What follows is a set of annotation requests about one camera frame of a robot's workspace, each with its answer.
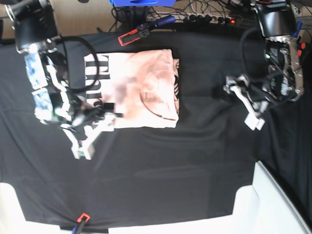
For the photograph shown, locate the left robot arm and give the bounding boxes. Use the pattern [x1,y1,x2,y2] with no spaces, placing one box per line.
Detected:
[223,0,304,131]

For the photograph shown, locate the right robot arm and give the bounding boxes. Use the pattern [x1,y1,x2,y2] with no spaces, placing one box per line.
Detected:
[5,0,119,160]

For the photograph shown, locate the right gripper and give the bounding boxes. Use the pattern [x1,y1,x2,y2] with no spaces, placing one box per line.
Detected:
[61,101,123,160]

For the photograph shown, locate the black table cloth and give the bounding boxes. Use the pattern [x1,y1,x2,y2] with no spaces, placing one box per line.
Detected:
[0,32,312,230]

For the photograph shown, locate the red clamp at right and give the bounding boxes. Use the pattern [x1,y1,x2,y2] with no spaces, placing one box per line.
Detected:
[297,42,306,57]

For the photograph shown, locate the red blue front clamp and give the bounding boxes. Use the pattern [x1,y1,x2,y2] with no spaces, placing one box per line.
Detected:
[72,213,90,234]

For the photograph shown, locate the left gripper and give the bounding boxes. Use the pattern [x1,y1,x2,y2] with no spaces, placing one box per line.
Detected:
[223,75,269,131]

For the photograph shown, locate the black power strip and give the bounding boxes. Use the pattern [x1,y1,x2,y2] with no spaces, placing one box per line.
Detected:
[182,14,236,25]

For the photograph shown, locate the red black blue clamp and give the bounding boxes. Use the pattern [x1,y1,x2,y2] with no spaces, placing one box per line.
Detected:
[117,15,176,46]

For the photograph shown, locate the pink T-shirt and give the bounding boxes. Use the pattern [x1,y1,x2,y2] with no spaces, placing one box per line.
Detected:
[84,49,179,129]

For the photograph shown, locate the white cabinet left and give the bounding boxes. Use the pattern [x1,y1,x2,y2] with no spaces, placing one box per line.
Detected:
[0,183,60,234]

